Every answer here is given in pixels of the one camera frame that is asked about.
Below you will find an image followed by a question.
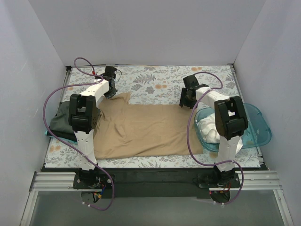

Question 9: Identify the tan t shirt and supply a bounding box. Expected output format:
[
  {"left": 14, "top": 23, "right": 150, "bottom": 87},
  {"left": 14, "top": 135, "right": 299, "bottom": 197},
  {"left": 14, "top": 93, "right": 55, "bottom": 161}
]
[{"left": 94, "top": 93, "right": 203, "bottom": 160}]

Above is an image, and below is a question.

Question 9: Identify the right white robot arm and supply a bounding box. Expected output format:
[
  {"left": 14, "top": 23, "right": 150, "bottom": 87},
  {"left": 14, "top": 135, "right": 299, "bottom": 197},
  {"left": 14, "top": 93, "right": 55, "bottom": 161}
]
[{"left": 179, "top": 74, "right": 248, "bottom": 187}]

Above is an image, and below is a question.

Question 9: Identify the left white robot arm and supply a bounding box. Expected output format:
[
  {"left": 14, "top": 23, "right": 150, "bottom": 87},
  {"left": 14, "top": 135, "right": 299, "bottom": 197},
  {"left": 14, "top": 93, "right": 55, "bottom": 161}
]
[{"left": 68, "top": 66, "right": 117, "bottom": 188}]

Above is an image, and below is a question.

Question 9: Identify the white t shirt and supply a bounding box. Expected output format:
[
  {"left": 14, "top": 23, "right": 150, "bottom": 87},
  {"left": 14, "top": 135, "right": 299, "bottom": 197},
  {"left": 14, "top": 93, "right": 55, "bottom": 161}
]
[{"left": 197, "top": 113, "right": 243, "bottom": 153}]

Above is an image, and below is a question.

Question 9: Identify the floral table cloth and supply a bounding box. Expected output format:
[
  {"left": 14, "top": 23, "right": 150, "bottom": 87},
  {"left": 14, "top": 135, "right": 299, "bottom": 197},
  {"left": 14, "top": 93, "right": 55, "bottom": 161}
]
[{"left": 44, "top": 65, "right": 263, "bottom": 169}]

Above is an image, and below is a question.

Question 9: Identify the dark grey folded t shirt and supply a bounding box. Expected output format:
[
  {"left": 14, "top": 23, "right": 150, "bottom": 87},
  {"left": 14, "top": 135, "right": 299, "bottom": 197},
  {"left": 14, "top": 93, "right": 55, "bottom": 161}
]
[{"left": 49, "top": 101, "right": 73, "bottom": 136}]

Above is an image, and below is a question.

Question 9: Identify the black folded t shirt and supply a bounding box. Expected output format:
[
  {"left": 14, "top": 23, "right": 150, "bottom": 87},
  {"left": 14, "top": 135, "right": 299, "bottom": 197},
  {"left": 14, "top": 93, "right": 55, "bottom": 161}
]
[{"left": 50, "top": 126, "right": 77, "bottom": 143}]

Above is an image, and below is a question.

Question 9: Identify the teal folded t shirt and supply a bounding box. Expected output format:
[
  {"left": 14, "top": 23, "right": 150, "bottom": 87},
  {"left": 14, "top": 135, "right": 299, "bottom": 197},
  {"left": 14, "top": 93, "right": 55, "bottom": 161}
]
[{"left": 45, "top": 131, "right": 77, "bottom": 144}]

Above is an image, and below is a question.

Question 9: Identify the teal plastic basket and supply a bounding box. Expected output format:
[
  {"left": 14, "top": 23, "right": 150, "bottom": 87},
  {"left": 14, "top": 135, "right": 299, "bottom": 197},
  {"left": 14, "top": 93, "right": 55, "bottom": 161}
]
[{"left": 194, "top": 103, "right": 272, "bottom": 153}]

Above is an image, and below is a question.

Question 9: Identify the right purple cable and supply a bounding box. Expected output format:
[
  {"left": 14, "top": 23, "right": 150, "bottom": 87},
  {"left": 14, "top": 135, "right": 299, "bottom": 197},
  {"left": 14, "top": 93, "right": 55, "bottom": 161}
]
[{"left": 187, "top": 71, "right": 244, "bottom": 205}]

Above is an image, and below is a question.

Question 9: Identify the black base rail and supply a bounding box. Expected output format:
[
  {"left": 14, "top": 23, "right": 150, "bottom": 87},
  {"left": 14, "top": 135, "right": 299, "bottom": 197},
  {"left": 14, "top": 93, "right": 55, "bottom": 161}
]
[{"left": 73, "top": 168, "right": 240, "bottom": 198}]

